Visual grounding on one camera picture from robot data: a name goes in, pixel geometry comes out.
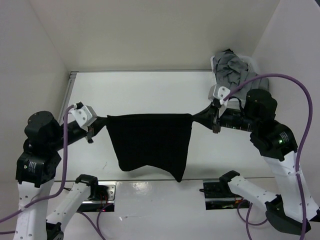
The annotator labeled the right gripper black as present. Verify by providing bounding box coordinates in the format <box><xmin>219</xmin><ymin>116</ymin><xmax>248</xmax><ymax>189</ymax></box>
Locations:
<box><xmin>190</xmin><ymin>99</ymin><xmax>256</xmax><ymax>131</ymax></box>

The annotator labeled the black skirt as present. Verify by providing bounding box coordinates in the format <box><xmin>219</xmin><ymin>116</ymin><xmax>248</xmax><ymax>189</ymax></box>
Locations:
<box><xmin>106</xmin><ymin>113</ymin><xmax>193</xmax><ymax>183</ymax></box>

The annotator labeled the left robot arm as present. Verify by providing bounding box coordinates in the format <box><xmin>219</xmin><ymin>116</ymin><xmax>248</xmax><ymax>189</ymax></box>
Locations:
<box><xmin>13</xmin><ymin>107</ymin><xmax>106</xmax><ymax>240</ymax></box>

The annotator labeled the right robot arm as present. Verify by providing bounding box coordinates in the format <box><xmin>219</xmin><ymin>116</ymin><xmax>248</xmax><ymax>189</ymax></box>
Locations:
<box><xmin>193</xmin><ymin>89</ymin><xmax>320</xmax><ymax>236</ymax></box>

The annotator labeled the white plastic basket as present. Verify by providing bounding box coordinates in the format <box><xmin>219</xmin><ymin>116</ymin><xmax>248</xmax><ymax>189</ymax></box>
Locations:
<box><xmin>210</xmin><ymin>53</ymin><xmax>260</xmax><ymax>101</ymax></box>

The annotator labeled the grey skirt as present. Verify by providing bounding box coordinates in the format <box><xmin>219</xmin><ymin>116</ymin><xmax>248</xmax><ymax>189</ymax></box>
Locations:
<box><xmin>212</xmin><ymin>49</ymin><xmax>269</xmax><ymax>100</ymax></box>

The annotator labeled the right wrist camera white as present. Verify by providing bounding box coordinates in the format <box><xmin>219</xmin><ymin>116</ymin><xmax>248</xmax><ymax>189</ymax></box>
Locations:
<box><xmin>208</xmin><ymin>84</ymin><xmax>231</xmax><ymax>105</ymax></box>

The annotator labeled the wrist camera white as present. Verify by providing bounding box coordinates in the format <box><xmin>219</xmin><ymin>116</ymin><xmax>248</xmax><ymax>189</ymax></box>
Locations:
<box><xmin>70</xmin><ymin>102</ymin><xmax>98</xmax><ymax>131</ymax></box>
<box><xmin>208</xmin><ymin>84</ymin><xmax>231</xmax><ymax>105</ymax></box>

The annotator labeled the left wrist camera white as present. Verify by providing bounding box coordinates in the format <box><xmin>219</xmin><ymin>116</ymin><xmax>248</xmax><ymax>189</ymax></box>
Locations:
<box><xmin>70</xmin><ymin>102</ymin><xmax>98</xmax><ymax>131</ymax></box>

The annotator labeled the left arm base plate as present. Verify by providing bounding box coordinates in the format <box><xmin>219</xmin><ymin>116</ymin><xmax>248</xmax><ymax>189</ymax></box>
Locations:
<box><xmin>78</xmin><ymin>181</ymin><xmax>117</xmax><ymax>213</ymax></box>

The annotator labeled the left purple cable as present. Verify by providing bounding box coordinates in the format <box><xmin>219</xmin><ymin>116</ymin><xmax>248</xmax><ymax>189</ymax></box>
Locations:
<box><xmin>0</xmin><ymin>104</ymin><xmax>108</xmax><ymax>240</ymax></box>

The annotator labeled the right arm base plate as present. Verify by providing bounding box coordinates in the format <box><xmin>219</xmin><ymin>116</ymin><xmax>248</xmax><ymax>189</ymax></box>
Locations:
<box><xmin>199</xmin><ymin>179</ymin><xmax>244</xmax><ymax>210</ymax></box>

